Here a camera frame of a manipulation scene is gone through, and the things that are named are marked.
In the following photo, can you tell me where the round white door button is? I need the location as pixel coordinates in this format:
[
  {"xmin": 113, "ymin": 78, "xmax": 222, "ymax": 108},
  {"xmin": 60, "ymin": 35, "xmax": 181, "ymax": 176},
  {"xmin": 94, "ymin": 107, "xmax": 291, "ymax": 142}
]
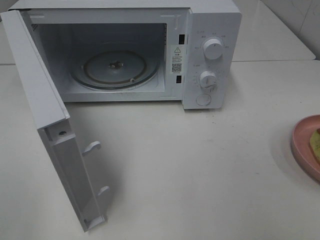
[{"xmin": 196, "ymin": 94, "xmax": 212, "ymax": 106}]

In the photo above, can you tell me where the white timer knob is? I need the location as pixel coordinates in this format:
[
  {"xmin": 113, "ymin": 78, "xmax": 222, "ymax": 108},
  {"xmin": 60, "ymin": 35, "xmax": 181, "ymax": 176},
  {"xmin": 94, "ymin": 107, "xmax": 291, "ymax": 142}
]
[{"xmin": 199, "ymin": 71, "xmax": 218, "ymax": 89}]

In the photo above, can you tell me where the white microwave door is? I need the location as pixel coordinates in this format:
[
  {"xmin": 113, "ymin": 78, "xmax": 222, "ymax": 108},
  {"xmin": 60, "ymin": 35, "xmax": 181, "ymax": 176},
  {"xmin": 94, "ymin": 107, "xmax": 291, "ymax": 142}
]
[{"xmin": 1, "ymin": 10, "xmax": 107, "ymax": 232}]

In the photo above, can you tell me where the pink round plate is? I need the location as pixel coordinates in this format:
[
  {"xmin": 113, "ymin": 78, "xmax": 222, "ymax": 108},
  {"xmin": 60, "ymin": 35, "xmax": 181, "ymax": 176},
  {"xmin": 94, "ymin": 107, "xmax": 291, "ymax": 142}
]
[{"xmin": 290, "ymin": 114, "xmax": 320, "ymax": 183}]

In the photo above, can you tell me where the sandwich with lettuce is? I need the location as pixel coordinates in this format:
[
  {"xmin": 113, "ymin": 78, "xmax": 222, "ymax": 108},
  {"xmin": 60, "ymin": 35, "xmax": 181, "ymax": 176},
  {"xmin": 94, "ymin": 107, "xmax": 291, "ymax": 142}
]
[{"xmin": 309, "ymin": 128, "xmax": 320, "ymax": 164}]

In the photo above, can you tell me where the glass microwave turntable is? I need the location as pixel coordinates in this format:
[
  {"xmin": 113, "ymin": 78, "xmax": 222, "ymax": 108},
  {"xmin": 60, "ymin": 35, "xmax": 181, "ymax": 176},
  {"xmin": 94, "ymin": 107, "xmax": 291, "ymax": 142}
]
[{"xmin": 69, "ymin": 50, "xmax": 161, "ymax": 90}]

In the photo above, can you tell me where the white microwave oven body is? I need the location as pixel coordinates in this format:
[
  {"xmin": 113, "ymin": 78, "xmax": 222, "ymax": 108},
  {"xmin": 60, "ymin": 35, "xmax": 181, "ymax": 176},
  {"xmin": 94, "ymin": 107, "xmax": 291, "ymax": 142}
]
[{"xmin": 5, "ymin": 0, "xmax": 242, "ymax": 110}]

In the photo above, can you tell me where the upper white power knob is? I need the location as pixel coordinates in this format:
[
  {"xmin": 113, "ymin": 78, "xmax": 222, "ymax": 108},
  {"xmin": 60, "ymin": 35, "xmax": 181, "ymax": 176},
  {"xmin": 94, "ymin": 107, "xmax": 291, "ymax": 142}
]
[{"xmin": 203, "ymin": 37, "xmax": 224, "ymax": 60}]

